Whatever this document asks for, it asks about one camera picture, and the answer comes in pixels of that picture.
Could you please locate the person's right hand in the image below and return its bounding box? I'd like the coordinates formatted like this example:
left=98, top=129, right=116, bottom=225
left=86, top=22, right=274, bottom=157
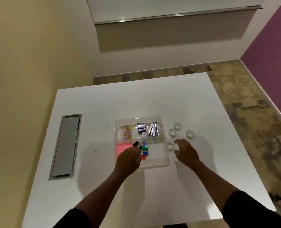
left=173, top=139, right=201, bottom=168

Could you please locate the person's left hand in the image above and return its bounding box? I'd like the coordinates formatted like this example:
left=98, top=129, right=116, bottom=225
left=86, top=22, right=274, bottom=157
left=114, top=147, right=143, bottom=178

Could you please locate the clear plastic organizer box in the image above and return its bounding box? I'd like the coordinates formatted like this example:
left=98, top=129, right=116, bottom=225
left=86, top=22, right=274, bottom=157
left=114, top=117, right=170, bottom=168

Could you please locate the transparent plastic box lid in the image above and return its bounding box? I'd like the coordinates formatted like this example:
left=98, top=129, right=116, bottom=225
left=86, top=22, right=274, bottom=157
left=78, top=125, right=122, bottom=182

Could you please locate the person's right forearm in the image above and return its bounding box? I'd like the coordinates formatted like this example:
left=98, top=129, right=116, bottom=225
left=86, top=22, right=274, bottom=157
left=189, top=161, right=238, bottom=212

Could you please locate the person's left forearm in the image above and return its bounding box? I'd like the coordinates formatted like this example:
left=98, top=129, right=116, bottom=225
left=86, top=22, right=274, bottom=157
left=75, top=169, right=131, bottom=228

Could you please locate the person's black right sleeve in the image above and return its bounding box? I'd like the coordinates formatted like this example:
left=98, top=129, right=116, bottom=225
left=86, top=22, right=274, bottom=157
left=222, top=190, right=281, bottom=228

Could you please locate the pink sticky note pad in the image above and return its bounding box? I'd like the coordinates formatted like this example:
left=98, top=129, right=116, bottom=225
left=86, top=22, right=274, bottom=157
left=117, top=142, right=133, bottom=159

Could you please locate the pile of coloured binder clips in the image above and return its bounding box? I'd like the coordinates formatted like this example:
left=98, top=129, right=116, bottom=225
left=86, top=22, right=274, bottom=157
left=133, top=141, right=149, bottom=161

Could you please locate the pile of colourful paper clips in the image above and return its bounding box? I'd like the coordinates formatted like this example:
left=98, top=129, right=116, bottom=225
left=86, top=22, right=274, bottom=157
left=122, top=125, right=132, bottom=140

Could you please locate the bunch of silver metal clips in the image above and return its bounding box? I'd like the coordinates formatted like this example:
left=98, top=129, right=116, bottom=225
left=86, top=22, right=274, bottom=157
left=148, top=121, right=164, bottom=138

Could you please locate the grey table cable hatch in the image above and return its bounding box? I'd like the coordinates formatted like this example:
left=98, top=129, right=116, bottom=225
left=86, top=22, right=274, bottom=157
left=48, top=113, right=82, bottom=181

